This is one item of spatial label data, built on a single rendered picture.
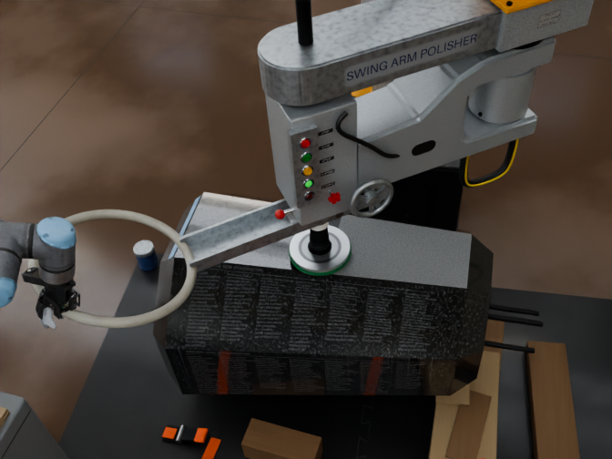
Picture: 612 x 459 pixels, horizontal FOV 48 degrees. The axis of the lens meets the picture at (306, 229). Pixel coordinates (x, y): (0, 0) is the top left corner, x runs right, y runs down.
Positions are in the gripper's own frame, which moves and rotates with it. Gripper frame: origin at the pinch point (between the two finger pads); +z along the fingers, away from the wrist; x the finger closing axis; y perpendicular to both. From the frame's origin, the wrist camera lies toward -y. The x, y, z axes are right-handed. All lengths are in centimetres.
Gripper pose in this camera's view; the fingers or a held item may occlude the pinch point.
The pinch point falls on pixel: (52, 319)
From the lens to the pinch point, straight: 211.3
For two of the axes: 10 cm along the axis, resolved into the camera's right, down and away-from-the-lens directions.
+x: 5.8, -4.2, 7.0
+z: -2.2, 7.4, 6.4
